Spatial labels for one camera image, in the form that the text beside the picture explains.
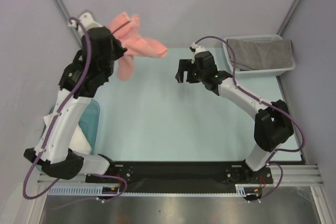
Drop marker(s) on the grey terry towel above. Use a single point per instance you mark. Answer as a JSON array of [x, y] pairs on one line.
[[249, 55]]

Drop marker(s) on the slotted cable duct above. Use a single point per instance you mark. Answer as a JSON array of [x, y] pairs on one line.
[[109, 191]]

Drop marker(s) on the aluminium frame rail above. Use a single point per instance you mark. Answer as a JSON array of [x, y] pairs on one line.
[[292, 175]]

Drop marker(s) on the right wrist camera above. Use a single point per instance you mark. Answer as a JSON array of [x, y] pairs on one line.
[[196, 49]]

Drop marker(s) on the right aluminium corner post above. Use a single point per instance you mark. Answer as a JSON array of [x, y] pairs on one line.
[[290, 14]]

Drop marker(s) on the pink striped towel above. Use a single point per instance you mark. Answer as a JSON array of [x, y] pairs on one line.
[[127, 30]]

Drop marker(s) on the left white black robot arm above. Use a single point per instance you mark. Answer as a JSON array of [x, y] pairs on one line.
[[78, 86]]

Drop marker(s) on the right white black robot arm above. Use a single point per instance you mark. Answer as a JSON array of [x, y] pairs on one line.
[[272, 128]]

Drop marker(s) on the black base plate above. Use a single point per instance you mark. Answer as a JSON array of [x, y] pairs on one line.
[[182, 174]]

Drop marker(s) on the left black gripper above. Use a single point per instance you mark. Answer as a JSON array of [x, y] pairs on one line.
[[120, 50]]

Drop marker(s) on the white towel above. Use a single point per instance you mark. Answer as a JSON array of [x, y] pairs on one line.
[[79, 142]]

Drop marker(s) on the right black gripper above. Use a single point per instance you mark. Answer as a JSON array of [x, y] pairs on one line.
[[189, 66]]

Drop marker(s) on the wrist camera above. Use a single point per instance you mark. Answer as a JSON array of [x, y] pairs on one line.
[[88, 21], [196, 49]]

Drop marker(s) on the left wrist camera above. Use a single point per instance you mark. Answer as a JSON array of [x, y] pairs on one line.
[[88, 21]]

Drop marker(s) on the teal plastic tray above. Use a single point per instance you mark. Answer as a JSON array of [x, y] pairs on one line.
[[88, 122]]

